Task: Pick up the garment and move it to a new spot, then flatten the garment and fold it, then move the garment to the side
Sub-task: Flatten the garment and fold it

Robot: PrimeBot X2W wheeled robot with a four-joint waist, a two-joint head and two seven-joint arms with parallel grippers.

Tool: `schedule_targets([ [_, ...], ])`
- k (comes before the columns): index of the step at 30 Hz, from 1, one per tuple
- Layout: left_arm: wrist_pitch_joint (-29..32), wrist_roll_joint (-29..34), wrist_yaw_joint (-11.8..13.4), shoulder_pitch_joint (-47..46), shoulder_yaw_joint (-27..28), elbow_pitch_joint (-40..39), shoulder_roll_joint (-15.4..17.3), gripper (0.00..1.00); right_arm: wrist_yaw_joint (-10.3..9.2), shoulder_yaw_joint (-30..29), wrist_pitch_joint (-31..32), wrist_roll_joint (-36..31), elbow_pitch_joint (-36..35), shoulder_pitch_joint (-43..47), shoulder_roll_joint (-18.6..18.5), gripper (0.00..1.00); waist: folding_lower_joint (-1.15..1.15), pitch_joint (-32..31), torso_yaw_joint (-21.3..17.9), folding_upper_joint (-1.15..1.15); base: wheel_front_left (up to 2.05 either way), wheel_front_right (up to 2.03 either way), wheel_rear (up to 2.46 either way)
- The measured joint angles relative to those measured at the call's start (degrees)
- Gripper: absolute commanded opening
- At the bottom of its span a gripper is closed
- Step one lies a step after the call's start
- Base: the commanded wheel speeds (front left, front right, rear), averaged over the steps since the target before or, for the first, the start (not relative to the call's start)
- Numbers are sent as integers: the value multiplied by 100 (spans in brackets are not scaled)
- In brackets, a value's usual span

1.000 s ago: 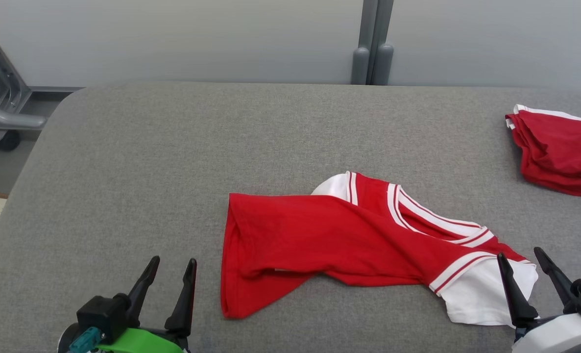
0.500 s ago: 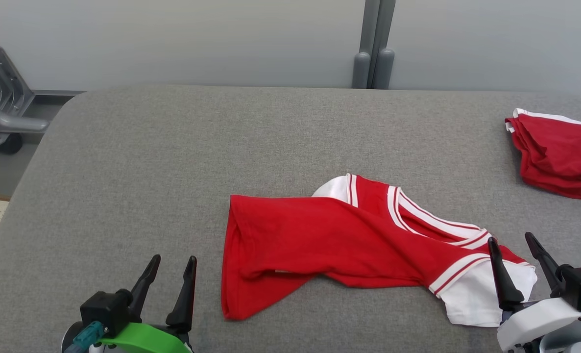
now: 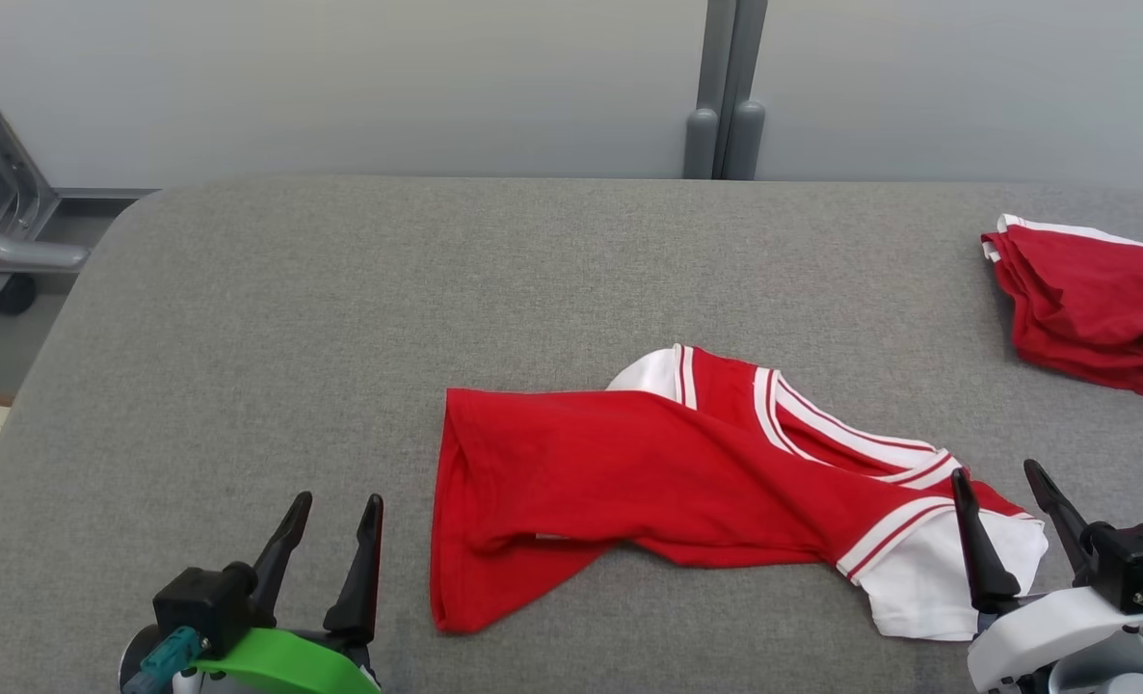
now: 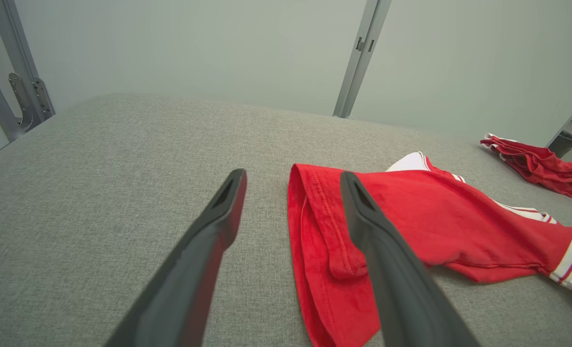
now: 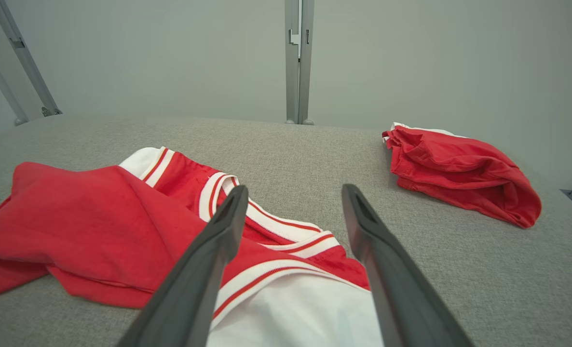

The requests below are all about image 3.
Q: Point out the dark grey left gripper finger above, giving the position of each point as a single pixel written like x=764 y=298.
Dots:
x=282 y=559
x=359 y=598

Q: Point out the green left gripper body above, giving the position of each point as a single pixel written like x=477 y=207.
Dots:
x=282 y=665

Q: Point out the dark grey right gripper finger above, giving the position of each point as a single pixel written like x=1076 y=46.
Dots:
x=1058 y=511
x=986 y=569

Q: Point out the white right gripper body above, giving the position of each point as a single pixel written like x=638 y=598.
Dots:
x=1044 y=627

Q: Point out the red shorts with white stripe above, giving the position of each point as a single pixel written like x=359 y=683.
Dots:
x=1092 y=299

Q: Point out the red jersey with white sleeves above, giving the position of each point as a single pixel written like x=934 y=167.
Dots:
x=629 y=463

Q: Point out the grey partition foot with wheel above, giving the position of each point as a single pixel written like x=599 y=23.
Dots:
x=13 y=253

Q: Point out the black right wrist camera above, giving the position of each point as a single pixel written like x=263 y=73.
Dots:
x=1130 y=564

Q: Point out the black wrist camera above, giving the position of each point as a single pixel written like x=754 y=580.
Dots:
x=200 y=607
x=1130 y=564

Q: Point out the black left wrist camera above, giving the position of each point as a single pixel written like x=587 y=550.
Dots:
x=200 y=607

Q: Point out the grey partition post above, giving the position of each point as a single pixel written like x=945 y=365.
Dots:
x=716 y=58

